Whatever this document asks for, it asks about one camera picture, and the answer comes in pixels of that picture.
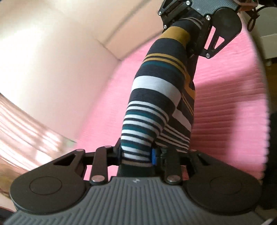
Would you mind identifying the sheer window curtain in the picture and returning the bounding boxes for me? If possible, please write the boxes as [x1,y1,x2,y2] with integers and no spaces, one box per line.
[1,95,75,196]

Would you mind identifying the black cable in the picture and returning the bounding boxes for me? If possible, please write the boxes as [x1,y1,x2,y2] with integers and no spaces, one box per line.
[234,0,277,32]

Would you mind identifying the striped navy teal shirt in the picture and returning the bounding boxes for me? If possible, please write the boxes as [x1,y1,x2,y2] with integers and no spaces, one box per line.
[121,16,202,167]

